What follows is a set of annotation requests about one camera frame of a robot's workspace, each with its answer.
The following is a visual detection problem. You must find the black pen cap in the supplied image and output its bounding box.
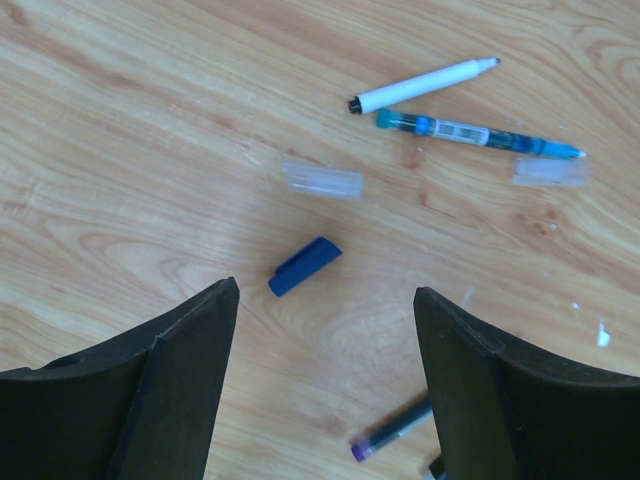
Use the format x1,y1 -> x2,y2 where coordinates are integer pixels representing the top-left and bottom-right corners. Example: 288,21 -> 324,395
423,455 -> 447,480

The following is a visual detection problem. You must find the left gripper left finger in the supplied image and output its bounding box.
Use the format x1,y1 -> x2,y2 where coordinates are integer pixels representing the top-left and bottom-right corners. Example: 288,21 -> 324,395
1,278 -> 239,479

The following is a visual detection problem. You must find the white pen dark barrel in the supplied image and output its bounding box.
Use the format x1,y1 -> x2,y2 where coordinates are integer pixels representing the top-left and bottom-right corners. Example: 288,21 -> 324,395
348,57 -> 501,115

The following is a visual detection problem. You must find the clear pen cap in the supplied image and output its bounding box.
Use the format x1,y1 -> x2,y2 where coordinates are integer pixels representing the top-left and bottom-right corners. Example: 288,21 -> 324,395
512,157 -> 590,187
281,163 -> 363,200

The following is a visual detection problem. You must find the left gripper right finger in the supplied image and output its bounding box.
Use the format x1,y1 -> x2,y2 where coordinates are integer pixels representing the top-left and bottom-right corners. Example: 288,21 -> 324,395
413,287 -> 639,479

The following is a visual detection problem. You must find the teal barrel gel pen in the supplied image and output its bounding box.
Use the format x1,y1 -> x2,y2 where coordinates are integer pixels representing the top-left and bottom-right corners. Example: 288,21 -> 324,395
376,109 -> 587,159

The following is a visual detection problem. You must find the dark purple pen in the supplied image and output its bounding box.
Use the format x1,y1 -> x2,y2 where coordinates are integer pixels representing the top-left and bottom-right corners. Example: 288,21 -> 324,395
351,396 -> 433,462

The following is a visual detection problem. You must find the blue pen cap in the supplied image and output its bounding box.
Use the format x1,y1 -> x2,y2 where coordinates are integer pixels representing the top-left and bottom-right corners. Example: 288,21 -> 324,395
268,236 -> 342,297

